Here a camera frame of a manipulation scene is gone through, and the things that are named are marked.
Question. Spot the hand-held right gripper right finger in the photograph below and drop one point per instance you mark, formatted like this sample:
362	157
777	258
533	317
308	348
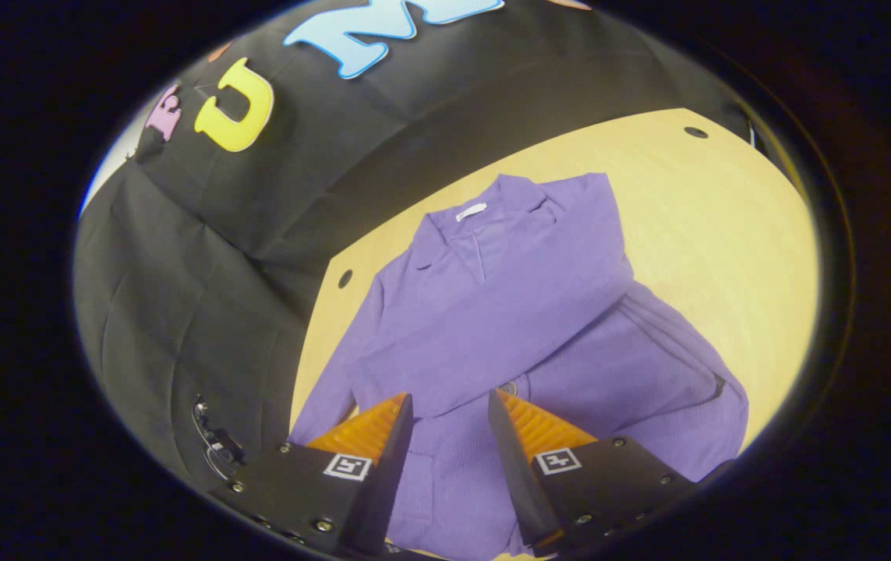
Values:
515	483

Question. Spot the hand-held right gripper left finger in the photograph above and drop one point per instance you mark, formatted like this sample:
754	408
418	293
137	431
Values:
387	483

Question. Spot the purple knit cardigan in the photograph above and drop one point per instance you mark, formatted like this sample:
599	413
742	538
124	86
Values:
492	312

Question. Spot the black backdrop cloth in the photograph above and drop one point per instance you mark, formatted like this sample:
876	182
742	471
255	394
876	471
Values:
219	312

